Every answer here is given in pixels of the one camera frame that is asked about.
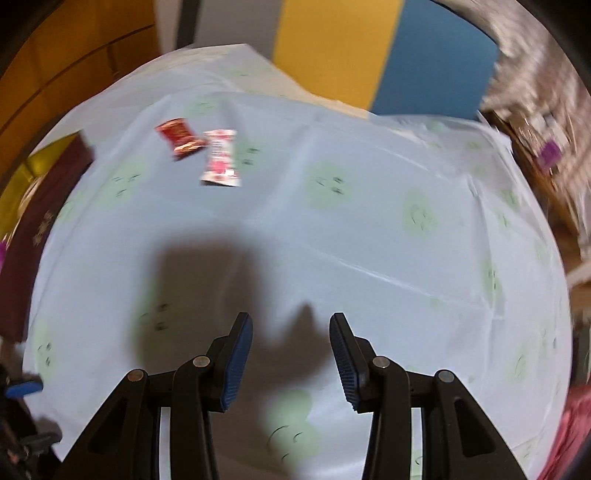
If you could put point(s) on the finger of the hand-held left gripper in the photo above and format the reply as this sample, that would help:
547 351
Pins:
41 443
23 389

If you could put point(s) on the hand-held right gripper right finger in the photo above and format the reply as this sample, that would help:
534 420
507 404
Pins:
348 369

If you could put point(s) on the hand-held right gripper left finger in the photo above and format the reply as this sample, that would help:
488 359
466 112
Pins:
235 369

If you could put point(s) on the purple snack packet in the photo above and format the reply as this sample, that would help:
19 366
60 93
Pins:
2 256

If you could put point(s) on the pink floral candy bar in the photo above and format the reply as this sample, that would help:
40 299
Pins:
220 157

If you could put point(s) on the red candy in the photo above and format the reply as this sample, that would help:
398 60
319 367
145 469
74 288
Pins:
178 134

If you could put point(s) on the pink cloth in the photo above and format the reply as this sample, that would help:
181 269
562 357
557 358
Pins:
572 424

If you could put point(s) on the wooden side table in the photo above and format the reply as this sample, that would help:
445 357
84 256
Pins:
554 194

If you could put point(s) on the small purple box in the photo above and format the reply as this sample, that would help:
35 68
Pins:
549 154

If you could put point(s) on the wooden wardrobe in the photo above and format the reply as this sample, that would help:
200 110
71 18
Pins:
69 60

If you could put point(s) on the patterned curtain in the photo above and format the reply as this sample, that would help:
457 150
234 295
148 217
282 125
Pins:
531 55

